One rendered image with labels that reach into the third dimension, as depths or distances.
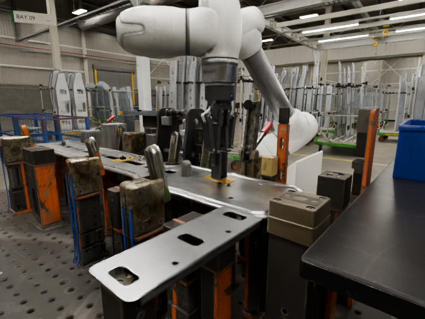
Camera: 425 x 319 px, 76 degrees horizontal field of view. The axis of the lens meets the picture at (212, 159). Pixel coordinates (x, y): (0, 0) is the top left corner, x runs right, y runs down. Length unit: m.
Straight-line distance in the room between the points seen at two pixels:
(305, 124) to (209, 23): 0.93
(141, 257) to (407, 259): 0.34
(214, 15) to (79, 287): 0.80
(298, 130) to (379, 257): 1.11
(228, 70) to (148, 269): 0.46
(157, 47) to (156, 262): 0.46
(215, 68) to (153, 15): 0.17
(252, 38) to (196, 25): 0.61
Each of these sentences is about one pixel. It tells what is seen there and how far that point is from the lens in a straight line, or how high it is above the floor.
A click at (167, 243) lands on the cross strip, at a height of 1.00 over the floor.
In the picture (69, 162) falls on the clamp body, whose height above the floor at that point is 1.04.
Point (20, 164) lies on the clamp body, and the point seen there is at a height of 0.93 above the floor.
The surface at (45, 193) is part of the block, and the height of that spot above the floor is 0.85.
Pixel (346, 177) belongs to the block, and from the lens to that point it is 0.56.
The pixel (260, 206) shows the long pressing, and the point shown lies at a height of 1.00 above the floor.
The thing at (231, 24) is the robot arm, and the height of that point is 1.38.
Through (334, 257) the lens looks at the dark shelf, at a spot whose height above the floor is 1.03.
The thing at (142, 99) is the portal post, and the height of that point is 1.25.
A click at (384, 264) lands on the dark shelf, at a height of 1.03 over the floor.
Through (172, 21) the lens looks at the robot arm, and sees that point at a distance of 0.67.
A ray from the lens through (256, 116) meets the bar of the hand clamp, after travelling 0.81.
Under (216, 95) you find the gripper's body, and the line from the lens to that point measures 0.66.
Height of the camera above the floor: 1.21
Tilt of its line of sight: 12 degrees down
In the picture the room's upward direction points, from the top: straight up
